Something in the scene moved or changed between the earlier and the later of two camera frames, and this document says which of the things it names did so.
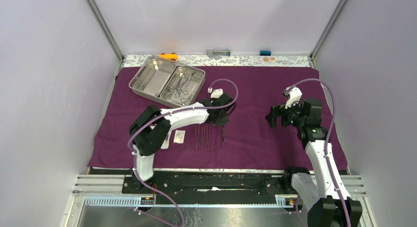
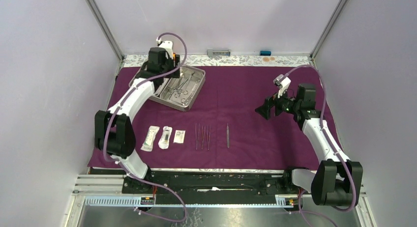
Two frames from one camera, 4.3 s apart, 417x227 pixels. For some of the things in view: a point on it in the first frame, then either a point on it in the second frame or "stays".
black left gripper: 223,121 → 173,64
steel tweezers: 208,140 stays
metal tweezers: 202,137 stays
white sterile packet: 165,144 stays
